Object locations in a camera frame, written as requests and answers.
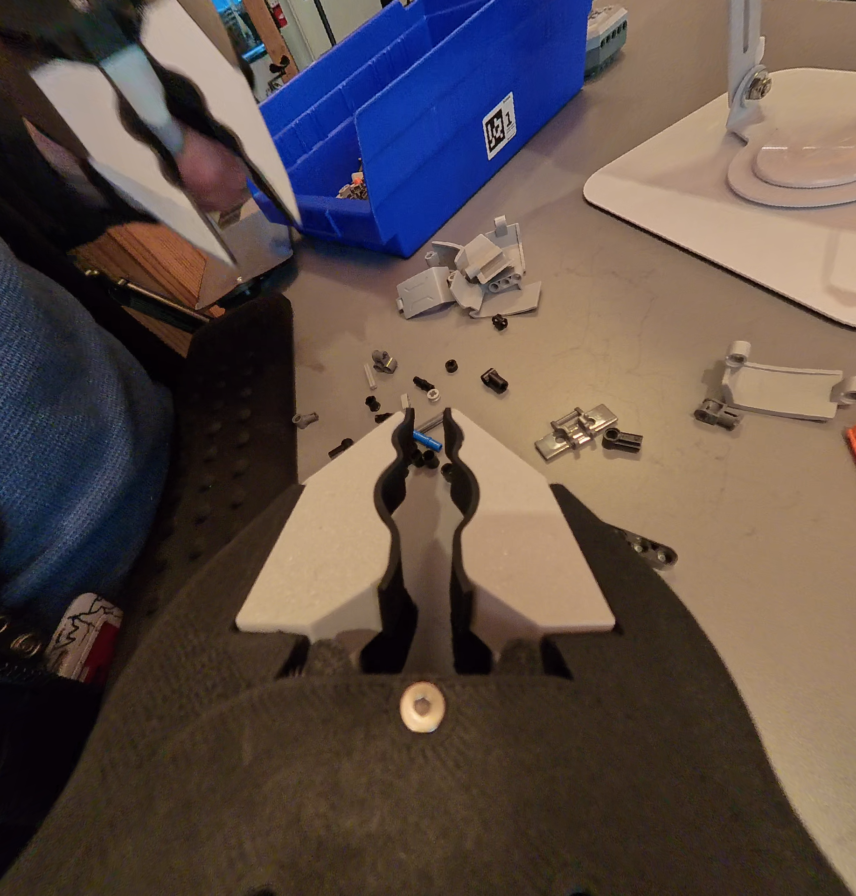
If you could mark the person's blue jeans leg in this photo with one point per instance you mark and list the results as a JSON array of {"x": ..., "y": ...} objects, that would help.
[{"x": 64, "y": 420}]

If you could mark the blue plastic bin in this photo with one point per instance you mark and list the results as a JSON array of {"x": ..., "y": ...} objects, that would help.
[{"x": 414, "y": 175}]

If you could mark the grey toy block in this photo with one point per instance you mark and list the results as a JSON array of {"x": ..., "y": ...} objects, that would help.
[{"x": 606, "y": 42}]

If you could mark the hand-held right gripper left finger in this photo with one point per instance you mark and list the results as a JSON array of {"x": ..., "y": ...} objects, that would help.
[{"x": 316, "y": 553}]

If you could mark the person's left hand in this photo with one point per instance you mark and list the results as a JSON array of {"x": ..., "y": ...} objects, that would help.
[{"x": 214, "y": 175}]

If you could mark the light grey flat panel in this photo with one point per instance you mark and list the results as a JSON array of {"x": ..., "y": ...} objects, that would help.
[{"x": 515, "y": 301}]

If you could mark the dark beam with holes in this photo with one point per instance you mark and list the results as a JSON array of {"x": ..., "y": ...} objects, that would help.
[{"x": 655, "y": 553}]

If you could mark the light grey curved panel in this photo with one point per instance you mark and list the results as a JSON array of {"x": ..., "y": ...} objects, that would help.
[{"x": 424, "y": 294}]

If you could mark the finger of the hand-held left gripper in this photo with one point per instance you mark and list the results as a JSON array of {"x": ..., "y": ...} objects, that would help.
[
  {"x": 92, "y": 119},
  {"x": 218, "y": 77}
]

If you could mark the blue toy pin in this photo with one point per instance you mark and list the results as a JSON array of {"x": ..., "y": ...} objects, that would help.
[{"x": 426, "y": 439}]

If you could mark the red white printed tag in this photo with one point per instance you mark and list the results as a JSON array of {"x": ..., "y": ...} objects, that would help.
[{"x": 85, "y": 637}]

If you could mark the grey flat link piece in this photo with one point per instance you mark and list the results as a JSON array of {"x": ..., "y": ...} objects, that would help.
[{"x": 575, "y": 437}]

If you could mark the large light grey ringed panel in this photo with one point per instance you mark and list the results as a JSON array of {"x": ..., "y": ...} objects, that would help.
[{"x": 784, "y": 385}]

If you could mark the white tablet stand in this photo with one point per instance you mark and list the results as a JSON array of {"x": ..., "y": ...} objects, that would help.
[{"x": 679, "y": 189}]

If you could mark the pile of toy building pieces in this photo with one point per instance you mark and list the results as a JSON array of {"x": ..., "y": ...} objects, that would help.
[{"x": 351, "y": 189}]

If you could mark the dark grey connector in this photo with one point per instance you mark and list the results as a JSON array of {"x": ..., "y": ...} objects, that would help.
[{"x": 718, "y": 414}]

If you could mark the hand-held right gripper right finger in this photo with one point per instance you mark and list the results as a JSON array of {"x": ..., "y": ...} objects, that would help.
[{"x": 540, "y": 553}]

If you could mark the small black pins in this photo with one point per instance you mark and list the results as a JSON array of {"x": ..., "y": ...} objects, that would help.
[{"x": 494, "y": 380}]

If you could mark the light grey panel with clip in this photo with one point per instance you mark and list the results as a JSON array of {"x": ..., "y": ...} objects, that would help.
[{"x": 512, "y": 238}]

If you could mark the light grey block with holes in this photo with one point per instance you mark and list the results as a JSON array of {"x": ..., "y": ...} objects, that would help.
[{"x": 491, "y": 269}]

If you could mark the black dotted chair armrest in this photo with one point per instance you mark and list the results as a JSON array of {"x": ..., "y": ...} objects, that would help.
[{"x": 225, "y": 420}]

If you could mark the person's left forearm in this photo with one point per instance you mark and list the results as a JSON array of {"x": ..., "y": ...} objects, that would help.
[{"x": 43, "y": 182}]

